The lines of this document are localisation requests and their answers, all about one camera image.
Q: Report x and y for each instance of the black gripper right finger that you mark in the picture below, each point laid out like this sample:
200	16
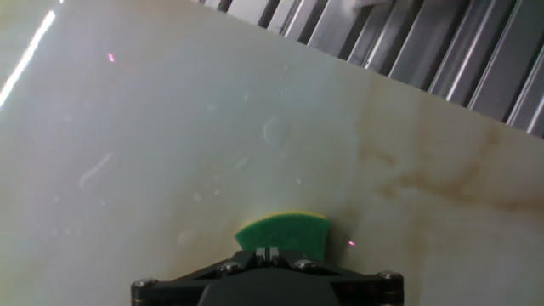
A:
370	291

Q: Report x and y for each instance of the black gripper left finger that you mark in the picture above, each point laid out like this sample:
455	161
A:
170	293

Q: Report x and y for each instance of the green and yellow sponge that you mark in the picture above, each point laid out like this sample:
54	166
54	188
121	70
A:
289	234

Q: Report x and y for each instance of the marble pattern tile slab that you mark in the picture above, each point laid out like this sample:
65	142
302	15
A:
170	127

